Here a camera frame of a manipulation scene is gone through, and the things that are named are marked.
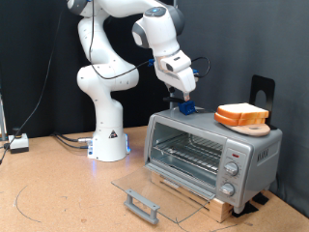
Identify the black foam pad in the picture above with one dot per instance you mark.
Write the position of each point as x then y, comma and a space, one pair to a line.
261, 198
244, 209

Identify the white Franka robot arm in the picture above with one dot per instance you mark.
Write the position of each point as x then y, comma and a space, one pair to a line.
106, 129

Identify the silver toaster oven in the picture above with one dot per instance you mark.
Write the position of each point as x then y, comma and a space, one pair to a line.
257, 154

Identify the slatted wooden crate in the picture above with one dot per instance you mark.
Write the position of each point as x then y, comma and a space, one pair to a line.
222, 211

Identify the silver oven knob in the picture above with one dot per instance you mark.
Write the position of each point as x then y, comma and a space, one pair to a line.
227, 189
231, 168

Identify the grey backdrop curtain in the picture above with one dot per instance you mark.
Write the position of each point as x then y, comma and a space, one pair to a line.
241, 42

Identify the tall aluminium pole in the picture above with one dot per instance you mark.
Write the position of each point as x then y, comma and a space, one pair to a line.
176, 3

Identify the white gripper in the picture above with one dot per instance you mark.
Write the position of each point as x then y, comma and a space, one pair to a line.
177, 72

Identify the black backdrop curtain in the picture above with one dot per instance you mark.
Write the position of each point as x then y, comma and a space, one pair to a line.
29, 48

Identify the black metal bookend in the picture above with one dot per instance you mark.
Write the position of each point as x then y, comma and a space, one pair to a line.
262, 83

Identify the short metal pole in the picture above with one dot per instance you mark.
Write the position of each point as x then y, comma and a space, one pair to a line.
2, 119

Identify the metal spatula with blue block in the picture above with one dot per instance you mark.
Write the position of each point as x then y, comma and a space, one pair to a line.
187, 108

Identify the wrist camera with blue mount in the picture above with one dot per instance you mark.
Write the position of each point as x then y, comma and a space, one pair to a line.
195, 73

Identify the grey emergency stop box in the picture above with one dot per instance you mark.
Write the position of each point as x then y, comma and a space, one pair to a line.
18, 143

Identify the round wooden board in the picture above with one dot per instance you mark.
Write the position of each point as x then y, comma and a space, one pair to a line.
254, 130

